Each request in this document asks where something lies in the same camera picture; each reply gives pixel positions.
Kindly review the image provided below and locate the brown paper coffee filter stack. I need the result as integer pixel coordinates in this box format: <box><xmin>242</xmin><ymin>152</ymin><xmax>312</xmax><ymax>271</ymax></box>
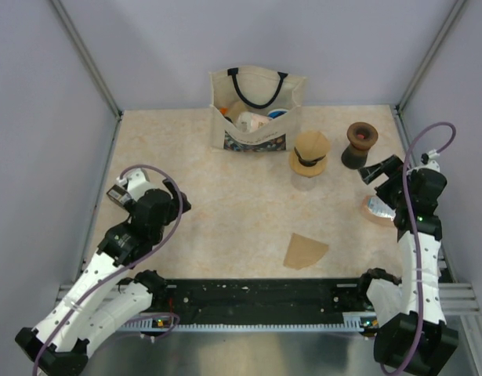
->
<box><xmin>283</xmin><ymin>233</ymin><xmax>329</xmax><ymax>270</ymax></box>

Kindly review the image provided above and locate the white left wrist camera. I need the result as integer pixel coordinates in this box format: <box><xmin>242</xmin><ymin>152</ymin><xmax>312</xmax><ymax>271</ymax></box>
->
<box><xmin>116</xmin><ymin>168</ymin><xmax>154</xmax><ymax>201</ymax></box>

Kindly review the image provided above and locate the grey slotted cable duct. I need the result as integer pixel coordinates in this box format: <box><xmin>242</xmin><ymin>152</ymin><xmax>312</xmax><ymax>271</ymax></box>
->
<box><xmin>118</xmin><ymin>313</ymin><xmax>379</xmax><ymax>334</ymax></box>

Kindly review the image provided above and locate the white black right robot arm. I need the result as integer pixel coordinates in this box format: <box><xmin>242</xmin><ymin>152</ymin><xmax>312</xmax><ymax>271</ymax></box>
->
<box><xmin>355</xmin><ymin>154</ymin><xmax>458</xmax><ymax>375</ymax></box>

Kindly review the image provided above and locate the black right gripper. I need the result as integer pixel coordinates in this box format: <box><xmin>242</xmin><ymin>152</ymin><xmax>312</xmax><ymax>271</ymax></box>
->
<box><xmin>359</xmin><ymin>155</ymin><xmax>415</xmax><ymax>210</ymax></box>

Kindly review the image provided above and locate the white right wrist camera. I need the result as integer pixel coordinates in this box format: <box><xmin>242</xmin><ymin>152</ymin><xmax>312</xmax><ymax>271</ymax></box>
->
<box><xmin>421</xmin><ymin>149</ymin><xmax>440</xmax><ymax>172</ymax></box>

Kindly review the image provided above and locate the clear glass server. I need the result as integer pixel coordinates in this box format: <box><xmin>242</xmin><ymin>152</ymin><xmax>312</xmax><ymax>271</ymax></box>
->
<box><xmin>292</xmin><ymin>175</ymin><xmax>317</xmax><ymax>192</ymax></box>

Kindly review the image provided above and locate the clear pink lotion bottle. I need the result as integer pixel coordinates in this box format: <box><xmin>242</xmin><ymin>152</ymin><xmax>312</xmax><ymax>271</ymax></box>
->
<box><xmin>360</xmin><ymin>195</ymin><xmax>395</xmax><ymax>227</ymax></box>

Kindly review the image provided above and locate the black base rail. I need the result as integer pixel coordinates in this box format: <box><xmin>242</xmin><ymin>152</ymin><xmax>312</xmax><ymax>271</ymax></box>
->
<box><xmin>147</xmin><ymin>278</ymin><xmax>371</xmax><ymax>326</ymax></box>

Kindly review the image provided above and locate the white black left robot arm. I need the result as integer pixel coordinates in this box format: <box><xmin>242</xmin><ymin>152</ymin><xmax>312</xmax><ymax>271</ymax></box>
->
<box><xmin>15</xmin><ymin>168</ymin><xmax>191</xmax><ymax>375</ymax></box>

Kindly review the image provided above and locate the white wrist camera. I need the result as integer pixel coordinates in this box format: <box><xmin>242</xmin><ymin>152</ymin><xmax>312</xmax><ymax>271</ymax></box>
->
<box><xmin>421</xmin><ymin>149</ymin><xmax>440</xmax><ymax>172</ymax></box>
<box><xmin>116</xmin><ymin>168</ymin><xmax>154</xmax><ymax>201</ymax></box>

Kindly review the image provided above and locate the dark flask with red cap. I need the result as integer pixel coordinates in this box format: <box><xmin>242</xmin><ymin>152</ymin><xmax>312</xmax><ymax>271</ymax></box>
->
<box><xmin>341</xmin><ymin>144</ymin><xmax>369</xmax><ymax>170</ymax></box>

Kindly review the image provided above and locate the dark rectangular box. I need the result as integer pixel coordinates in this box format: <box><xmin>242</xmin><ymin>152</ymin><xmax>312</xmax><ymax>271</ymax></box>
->
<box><xmin>107</xmin><ymin>184</ymin><xmax>132</xmax><ymax>208</ymax></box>

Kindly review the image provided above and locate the wooden dripper stand disc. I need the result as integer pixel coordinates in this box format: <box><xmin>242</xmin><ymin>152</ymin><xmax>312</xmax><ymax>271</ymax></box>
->
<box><xmin>288</xmin><ymin>149</ymin><xmax>328</xmax><ymax>178</ymax></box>

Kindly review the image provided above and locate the beige canvas tote bag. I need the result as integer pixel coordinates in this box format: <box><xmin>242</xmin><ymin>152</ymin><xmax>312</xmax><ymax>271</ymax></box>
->
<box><xmin>209</xmin><ymin>66</ymin><xmax>306</xmax><ymax>152</ymax></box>

